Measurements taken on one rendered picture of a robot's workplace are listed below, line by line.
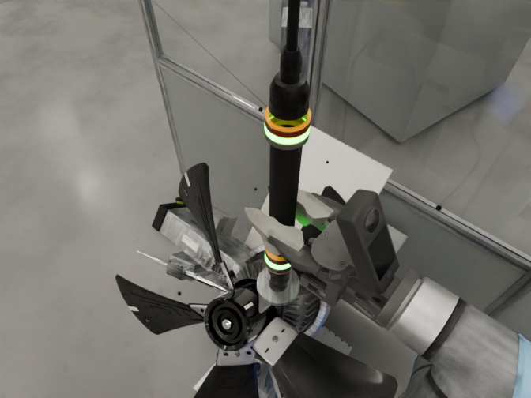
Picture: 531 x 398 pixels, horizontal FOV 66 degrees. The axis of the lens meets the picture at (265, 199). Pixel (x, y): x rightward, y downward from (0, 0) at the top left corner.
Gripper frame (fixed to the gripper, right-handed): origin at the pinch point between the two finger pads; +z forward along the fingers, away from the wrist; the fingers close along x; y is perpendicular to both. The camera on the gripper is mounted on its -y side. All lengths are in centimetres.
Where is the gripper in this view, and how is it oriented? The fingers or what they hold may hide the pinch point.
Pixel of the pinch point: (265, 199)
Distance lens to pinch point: 51.4
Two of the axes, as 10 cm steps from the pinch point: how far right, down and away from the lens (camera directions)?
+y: 0.0, 6.1, 7.9
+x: 6.4, -6.1, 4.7
